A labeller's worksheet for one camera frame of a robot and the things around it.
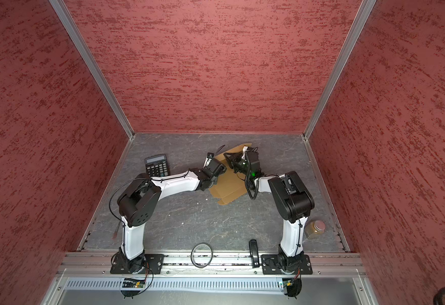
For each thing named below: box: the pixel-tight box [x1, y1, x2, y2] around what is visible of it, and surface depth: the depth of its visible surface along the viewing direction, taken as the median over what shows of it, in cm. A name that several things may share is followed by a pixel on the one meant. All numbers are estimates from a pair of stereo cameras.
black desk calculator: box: [144, 153, 170, 178], surface depth 105 cm
